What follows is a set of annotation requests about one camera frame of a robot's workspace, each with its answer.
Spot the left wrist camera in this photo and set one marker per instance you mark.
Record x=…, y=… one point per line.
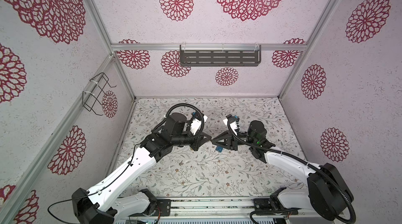
x=196, y=122

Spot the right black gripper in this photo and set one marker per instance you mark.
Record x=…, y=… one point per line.
x=230, y=142

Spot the black wire wall basket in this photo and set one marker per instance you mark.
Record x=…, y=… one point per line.
x=101, y=99

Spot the dark metal wall shelf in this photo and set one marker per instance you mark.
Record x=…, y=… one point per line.
x=219, y=58

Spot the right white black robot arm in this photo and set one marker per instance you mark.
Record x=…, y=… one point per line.
x=327, y=193

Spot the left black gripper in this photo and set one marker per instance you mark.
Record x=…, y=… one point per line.
x=199, y=141

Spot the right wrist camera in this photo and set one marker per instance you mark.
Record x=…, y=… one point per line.
x=233, y=122

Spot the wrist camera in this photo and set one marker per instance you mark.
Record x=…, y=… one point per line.
x=196, y=122
x=233, y=122

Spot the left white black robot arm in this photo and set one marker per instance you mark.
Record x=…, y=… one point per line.
x=102, y=204

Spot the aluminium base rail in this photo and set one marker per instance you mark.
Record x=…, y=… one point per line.
x=213, y=208

